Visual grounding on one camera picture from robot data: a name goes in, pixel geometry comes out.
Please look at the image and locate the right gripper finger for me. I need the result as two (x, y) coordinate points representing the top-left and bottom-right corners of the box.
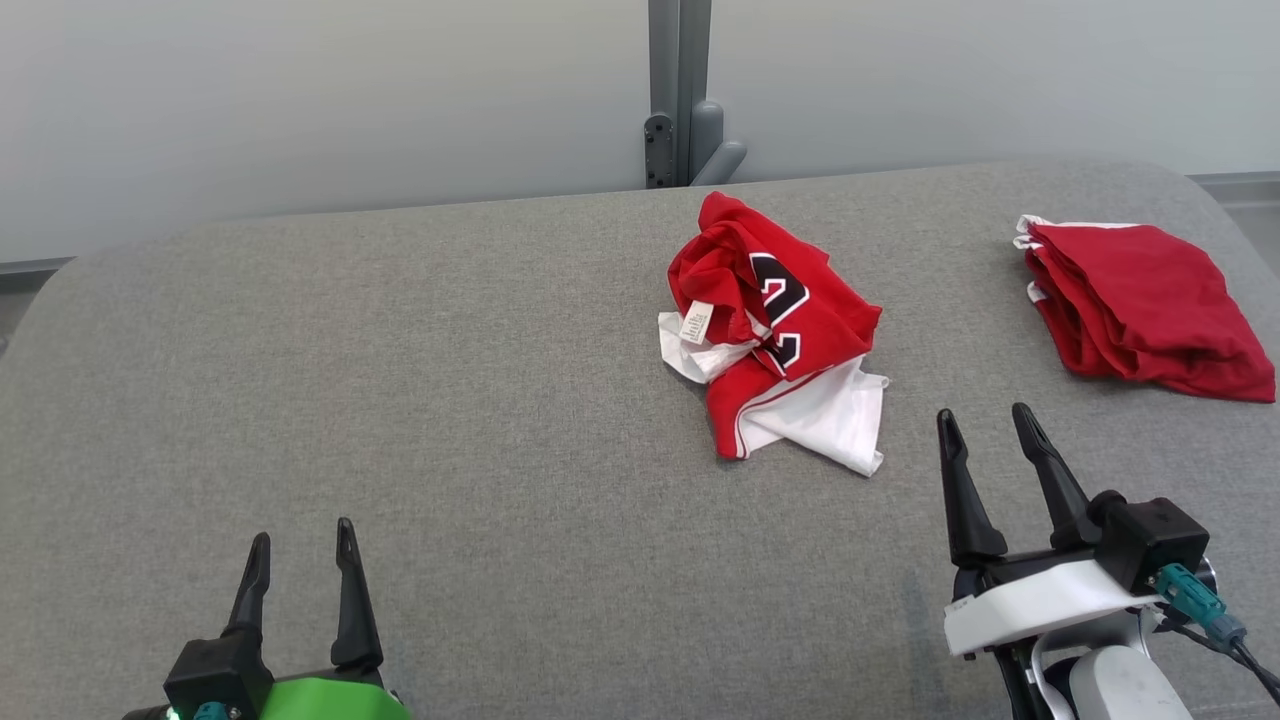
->
(936, 408), (1010, 568)
(1011, 402), (1103, 551)

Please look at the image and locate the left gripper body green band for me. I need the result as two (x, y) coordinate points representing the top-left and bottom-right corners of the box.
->
(239, 667), (412, 720)

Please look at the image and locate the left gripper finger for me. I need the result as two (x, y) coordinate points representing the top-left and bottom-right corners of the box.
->
(224, 532), (273, 649)
(331, 517), (385, 673)

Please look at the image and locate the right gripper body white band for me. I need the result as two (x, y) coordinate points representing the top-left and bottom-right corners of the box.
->
(943, 545), (1167, 659)

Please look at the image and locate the plain red garment white trim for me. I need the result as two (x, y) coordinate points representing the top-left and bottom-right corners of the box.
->
(1013, 214), (1277, 404)

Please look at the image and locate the red white jersey black number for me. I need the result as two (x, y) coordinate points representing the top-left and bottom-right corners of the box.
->
(657, 190), (890, 478)

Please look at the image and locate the right teal connector black cable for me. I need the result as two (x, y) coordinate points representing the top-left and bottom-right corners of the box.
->
(1148, 563), (1280, 701)

